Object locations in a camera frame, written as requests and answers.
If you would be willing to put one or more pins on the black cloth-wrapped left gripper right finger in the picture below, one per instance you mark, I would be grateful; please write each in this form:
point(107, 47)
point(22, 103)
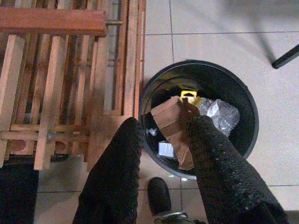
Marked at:
point(229, 182)

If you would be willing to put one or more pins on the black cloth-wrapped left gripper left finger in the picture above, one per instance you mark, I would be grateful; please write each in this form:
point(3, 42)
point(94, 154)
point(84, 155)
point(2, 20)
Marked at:
point(112, 177)

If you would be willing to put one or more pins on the black round rubbish bin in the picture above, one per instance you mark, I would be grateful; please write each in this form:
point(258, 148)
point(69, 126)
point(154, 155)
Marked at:
point(243, 98)

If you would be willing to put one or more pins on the black fuzzy robot part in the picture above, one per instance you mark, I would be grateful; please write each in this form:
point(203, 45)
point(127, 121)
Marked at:
point(158, 196)

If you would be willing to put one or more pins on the small white paper piece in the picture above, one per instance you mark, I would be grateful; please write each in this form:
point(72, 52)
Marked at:
point(165, 149)

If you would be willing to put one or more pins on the small silver cap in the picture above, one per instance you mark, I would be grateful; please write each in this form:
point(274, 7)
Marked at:
point(153, 131)

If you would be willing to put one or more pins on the crumpled clear plastic wrap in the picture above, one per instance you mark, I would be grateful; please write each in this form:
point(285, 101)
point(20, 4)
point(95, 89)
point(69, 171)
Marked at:
point(222, 114)

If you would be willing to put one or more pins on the brown cardboard piece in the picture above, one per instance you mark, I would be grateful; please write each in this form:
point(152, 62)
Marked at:
point(167, 116)

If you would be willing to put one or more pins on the black floor mat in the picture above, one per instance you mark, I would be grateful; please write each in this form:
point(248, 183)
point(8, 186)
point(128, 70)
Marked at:
point(16, 198)

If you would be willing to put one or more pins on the yellow plastic packaging piece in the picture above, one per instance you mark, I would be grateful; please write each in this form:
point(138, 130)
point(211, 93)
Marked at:
point(182, 95)

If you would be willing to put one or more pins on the black table leg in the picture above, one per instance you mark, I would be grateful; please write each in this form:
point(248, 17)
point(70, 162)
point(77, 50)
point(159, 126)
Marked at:
point(286, 57)

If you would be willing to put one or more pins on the folded wooden slat rack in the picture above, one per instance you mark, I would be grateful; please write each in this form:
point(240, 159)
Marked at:
point(51, 21)

